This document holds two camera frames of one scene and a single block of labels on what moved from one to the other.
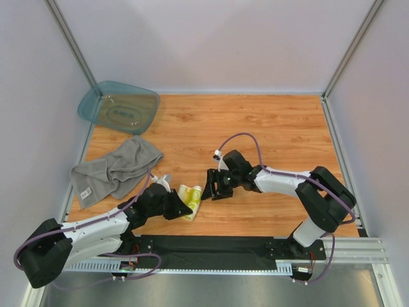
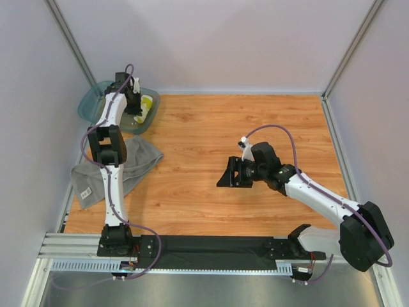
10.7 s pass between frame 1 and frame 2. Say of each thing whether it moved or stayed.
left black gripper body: moved
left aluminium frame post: stayed
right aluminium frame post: stayed
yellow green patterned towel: moved
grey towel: stayed
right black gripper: moved
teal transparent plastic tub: stayed
